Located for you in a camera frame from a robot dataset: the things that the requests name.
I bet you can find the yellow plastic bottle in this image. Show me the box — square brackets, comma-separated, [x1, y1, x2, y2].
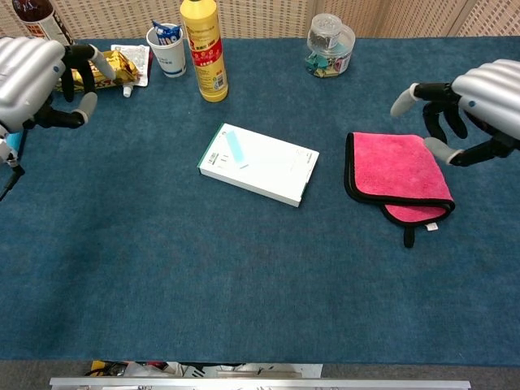
[180, 0, 230, 103]

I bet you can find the blue snack packet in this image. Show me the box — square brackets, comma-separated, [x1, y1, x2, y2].
[151, 19, 182, 46]

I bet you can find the gold biscuit package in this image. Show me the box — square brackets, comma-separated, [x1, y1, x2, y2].
[54, 50, 141, 93]

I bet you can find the dark labelled drink bottle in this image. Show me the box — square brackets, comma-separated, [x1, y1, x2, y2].
[11, 0, 78, 48]

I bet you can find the pink black-edged microfibre cloth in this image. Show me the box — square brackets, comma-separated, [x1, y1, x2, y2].
[344, 132, 457, 249]

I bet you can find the blue felt table mat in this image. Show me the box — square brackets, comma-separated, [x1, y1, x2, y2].
[0, 36, 520, 366]

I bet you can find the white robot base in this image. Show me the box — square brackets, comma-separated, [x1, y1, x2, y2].
[125, 360, 324, 379]

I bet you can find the aluminium profile rail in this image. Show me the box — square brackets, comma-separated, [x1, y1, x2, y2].
[49, 376, 472, 390]

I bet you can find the white spout pouch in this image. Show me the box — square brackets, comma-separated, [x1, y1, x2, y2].
[110, 43, 151, 98]

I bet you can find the white paper cup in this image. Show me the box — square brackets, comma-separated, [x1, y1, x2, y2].
[145, 23, 188, 78]

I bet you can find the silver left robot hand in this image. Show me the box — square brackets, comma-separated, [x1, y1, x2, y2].
[0, 36, 117, 135]

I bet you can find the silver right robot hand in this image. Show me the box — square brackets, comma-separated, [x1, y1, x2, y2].
[389, 58, 520, 167]

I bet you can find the woven rattan screen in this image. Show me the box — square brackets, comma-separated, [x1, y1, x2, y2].
[0, 0, 520, 40]

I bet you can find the white cardboard box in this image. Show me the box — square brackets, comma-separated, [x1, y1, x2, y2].
[197, 122, 321, 208]

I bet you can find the clear jar of binder clips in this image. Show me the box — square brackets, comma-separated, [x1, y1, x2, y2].
[305, 13, 357, 80]

